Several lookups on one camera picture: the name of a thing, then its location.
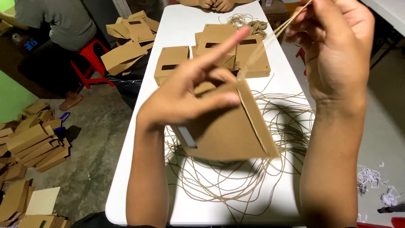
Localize person's left hand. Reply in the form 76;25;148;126
136;26;251;128

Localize brown cardboard box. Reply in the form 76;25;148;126
171;79;281;161

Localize pile of brown boxes in bag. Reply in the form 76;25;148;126
100;10;161;76

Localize black plastic bag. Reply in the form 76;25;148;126
105;47;156;111

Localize taut jute twine strand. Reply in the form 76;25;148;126
239;0;314;81

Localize brown chair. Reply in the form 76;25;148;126
261;0;291;23

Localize dark grey object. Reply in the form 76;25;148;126
377;203;405;214

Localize pale cardboard sheet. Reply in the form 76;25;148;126
25;186;61;216

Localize blue-handled scissors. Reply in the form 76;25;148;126
53;112;72;140

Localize red plastic stool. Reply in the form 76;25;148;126
70;37;116;90

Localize person's right hand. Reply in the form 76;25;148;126
284;0;376;107

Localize red plastic chair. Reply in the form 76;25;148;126
295;47;308;76

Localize white table with black legs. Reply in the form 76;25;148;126
360;0;405;71

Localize small coiled jute twine bundle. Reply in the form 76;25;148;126
218;13;269;40

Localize flat brown box with slot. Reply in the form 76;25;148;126
154;46;190;87
195;32;238;69
235;34;272;79
202;23;238;35

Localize white shredded paper scraps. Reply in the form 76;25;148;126
356;161;400;208

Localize tangle of loose jute twine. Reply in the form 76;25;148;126
164;75;316;224

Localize red plastic item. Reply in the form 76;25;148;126
357;217;405;228

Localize heap of folded brown boxes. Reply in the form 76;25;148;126
0;101;73;228

